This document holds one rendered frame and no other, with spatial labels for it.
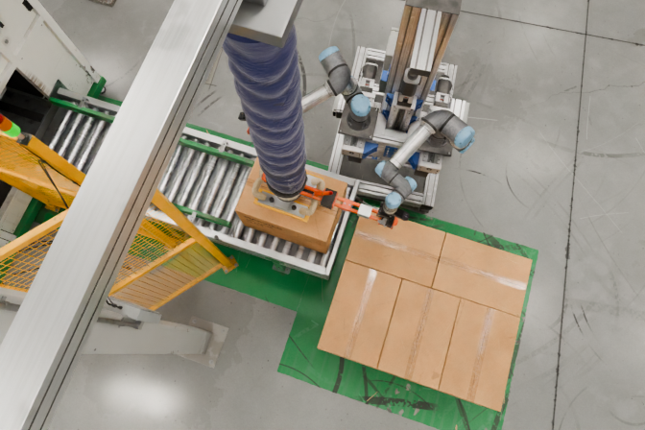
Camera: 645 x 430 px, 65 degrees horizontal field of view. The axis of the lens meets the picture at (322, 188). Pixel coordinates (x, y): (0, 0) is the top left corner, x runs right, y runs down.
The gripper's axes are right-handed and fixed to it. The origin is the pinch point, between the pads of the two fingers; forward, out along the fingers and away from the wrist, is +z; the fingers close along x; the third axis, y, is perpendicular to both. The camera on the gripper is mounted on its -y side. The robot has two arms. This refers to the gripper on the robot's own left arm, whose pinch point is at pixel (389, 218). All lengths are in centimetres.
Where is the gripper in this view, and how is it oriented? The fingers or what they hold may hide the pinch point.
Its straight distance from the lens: 288.4
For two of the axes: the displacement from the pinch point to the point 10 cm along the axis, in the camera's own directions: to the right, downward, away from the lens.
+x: -3.6, 8.8, -2.9
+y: -9.3, -3.5, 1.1
